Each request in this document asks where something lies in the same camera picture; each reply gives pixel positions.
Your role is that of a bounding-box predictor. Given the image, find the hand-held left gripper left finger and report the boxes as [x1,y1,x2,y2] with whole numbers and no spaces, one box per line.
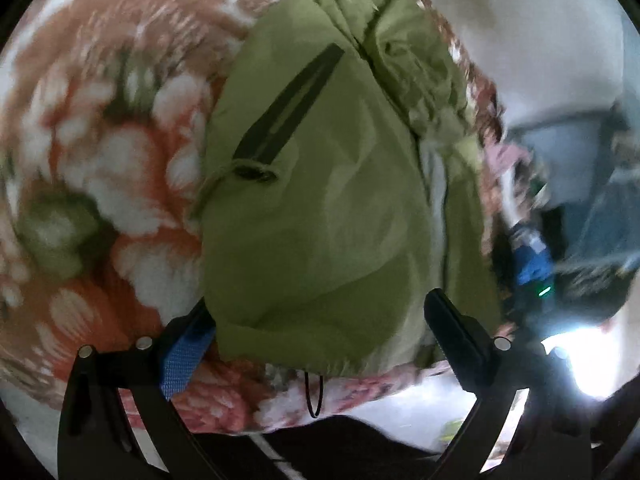
[57,299,226,480]

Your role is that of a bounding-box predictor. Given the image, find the person's dark pants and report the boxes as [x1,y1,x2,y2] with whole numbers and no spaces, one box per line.
[187,414,453,480]

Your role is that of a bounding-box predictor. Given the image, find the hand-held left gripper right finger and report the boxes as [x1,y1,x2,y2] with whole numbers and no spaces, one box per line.
[422,288,593,480]

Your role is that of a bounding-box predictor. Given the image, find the blue sports jersey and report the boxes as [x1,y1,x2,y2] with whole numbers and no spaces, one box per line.
[510,225,556,287]

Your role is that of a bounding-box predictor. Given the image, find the green hooded jacket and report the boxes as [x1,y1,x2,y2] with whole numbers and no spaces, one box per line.
[192,0,503,418]

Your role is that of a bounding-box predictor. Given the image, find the pink cloth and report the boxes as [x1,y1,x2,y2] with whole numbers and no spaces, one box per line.
[484,142,533,196]

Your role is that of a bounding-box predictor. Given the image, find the floral blanket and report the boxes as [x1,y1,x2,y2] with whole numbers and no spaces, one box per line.
[0,0,506,436]

